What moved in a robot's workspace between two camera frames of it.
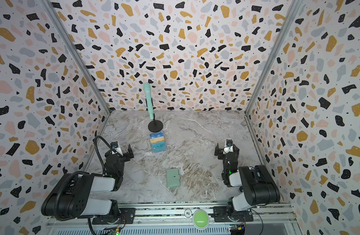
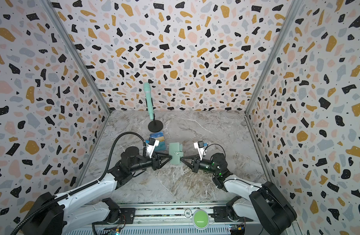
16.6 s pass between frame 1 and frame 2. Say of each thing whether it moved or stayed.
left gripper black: moved
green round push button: stayed
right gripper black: moved
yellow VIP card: stayed
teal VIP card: stayed
